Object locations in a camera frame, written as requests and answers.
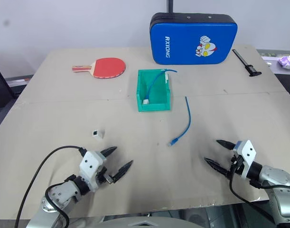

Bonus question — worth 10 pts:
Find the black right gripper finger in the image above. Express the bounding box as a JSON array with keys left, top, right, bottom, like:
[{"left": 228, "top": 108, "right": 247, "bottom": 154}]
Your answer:
[
  {"left": 216, "top": 139, "right": 236, "bottom": 151},
  {"left": 204, "top": 157, "right": 231, "bottom": 178}
]

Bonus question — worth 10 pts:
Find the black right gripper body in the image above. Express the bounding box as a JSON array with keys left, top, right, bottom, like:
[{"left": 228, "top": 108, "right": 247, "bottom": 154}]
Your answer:
[{"left": 229, "top": 153, "right": 245, "bottom": 178}]

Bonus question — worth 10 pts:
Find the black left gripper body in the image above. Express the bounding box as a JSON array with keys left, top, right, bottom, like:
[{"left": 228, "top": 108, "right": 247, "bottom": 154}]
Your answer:
[{"left": 95, "top": 165, "right": 115, "bottom": 185}]

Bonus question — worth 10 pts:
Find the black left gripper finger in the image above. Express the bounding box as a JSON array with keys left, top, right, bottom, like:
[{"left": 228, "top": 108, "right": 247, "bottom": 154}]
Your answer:
[
  {"left": 100, "top": 146, "right": 118, "bottom": 158},
  {"left": 111, "top": 160, "right": 134, "bottom": 184}
]

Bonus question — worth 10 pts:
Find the small white cube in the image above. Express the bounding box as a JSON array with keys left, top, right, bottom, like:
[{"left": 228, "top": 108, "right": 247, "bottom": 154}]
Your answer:
[{"left": 92, "top": 129, "right": 106, "bottom": 141}]

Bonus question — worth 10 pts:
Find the silver robot torso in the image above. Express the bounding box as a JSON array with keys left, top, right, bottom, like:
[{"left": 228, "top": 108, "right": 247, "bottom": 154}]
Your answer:
[{"left": 72, "top": 214, "right": 208, "bottom": 228}]

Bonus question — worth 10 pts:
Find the green plastic bin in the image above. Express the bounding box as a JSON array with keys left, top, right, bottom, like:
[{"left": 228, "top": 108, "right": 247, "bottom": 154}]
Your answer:
[{"left": 136, "top": 68, "right": 172, "bottom": 113}]

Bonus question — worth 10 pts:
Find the black caliper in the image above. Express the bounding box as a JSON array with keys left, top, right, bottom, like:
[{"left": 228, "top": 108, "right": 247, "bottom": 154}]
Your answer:
[{"left": 232, "top": 48, "right": 262, "bottom": 77}]

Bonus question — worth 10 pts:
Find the red table tennis paddle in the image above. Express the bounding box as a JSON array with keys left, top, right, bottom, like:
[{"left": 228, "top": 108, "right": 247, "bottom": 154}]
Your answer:
[{"left": 72, "top": 57, "right": 127, "bottom": 79}]

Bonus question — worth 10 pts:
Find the dark side table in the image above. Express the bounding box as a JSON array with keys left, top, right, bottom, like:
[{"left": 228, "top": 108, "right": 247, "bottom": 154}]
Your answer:
[{"left": 256, "top": 48, "right": 290, "bottom": 104}]

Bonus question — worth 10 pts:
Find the crumpled purple white wrapper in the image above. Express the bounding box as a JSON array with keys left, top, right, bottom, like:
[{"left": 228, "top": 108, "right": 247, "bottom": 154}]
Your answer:
[{"left": 278, "top": 55, "right": 290, "bottom": 70}]

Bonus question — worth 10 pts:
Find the blue RXIONG kick pad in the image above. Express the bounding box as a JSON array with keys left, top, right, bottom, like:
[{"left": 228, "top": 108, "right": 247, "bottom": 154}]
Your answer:
[{"left": 149, "top": 12, "right": 239, "bottom": 66}]

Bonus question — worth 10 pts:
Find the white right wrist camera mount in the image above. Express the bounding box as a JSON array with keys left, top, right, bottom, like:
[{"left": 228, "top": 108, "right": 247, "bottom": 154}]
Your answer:
[{"left": 233, "top": 140, "right": 257, "bottom": 179}]

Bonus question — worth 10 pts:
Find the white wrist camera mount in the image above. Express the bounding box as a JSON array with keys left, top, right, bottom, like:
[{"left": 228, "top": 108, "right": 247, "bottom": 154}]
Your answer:
[
  {"left": 233, "top": 140, "right": 257, "bottom": 179},
  {"left": 78, "top": 150, "right": 107, "bottom": 192}
]

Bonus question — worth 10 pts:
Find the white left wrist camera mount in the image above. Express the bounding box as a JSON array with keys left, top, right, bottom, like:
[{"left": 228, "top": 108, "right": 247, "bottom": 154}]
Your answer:
[{"left": 78, "top": 150, "right": 107, "bottom": 192}]

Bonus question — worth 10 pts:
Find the blue ethernet cable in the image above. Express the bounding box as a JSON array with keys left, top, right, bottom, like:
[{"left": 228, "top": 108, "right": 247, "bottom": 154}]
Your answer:
[{"left": 168, "top": 95, "right": 193, "bottom": 147}]

